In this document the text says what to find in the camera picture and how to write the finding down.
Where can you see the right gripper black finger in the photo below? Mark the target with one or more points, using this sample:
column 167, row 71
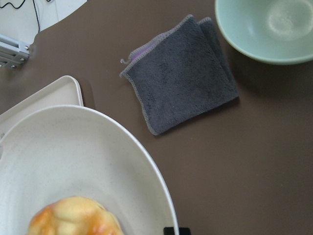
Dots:
column 181, row 231

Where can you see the white plate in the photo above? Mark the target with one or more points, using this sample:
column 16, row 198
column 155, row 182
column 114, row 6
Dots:
column 70, row 150

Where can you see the cream rabbit tray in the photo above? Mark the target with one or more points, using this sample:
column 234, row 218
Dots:
column 63, row 91

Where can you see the grey folded cloth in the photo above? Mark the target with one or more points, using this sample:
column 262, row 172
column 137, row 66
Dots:
column 180, row 74

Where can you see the aluminium frame post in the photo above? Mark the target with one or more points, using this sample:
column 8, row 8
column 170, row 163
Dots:
column 13, row 53

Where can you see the glazed donut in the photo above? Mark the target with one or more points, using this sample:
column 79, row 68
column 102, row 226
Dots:
column 76, row 215

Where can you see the mint green bowl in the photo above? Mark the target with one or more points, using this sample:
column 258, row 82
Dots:
column 276, row 32

